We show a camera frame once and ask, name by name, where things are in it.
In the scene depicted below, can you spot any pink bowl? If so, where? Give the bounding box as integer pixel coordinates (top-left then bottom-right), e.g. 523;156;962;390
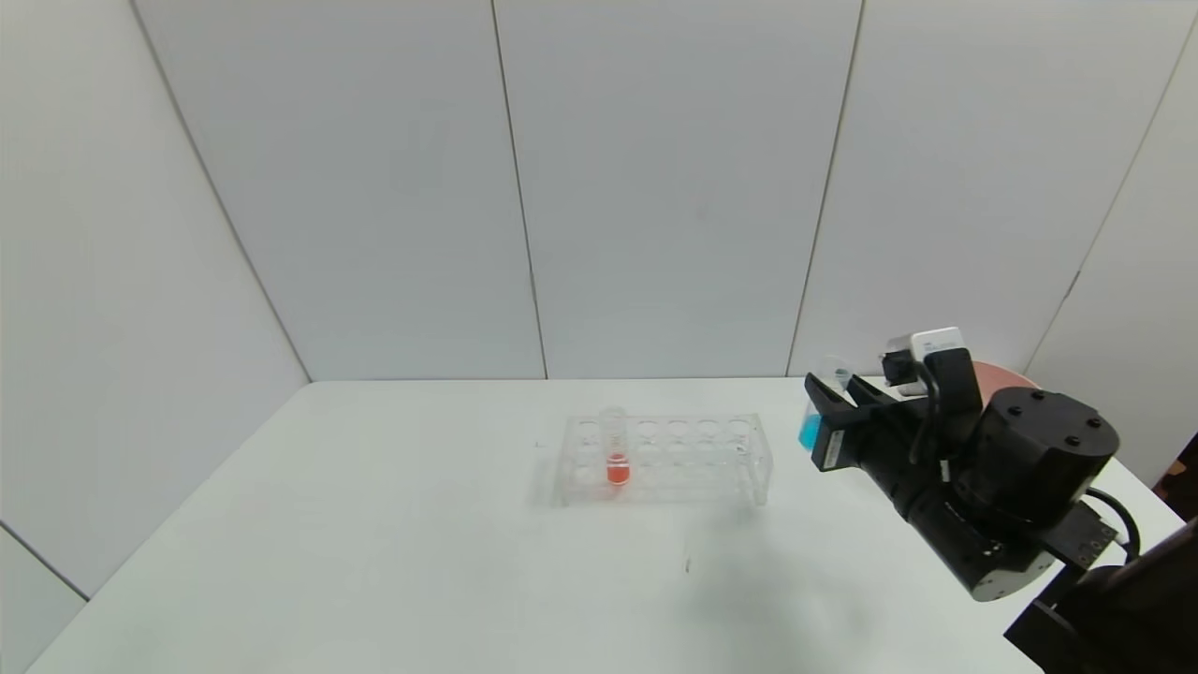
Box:
969;360;1040;394

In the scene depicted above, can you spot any test tube with red pigment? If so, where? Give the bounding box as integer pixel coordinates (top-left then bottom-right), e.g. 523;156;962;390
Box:
599;405;630;488

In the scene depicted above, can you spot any clear acrylic test tube rack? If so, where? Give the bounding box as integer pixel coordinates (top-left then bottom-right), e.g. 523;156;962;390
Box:
558;412;773;506

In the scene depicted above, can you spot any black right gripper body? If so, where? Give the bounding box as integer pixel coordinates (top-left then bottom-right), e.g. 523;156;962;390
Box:
811;394;939;520

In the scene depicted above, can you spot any dark maroon background object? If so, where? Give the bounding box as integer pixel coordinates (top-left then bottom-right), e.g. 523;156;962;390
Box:
1156;433;1198;522

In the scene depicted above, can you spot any test tube with blue pigment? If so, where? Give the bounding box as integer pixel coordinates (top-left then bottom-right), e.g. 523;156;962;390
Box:
797;356;855;452

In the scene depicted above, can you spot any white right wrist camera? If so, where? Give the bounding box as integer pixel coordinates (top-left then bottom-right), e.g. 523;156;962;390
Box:
882;326;965;396

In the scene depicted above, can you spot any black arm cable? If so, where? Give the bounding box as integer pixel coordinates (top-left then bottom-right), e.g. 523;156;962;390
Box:
1084;485;1143;564

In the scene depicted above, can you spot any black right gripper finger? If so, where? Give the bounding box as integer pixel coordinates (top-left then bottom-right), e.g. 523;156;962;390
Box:
846;374;899;408
804;372;861;423

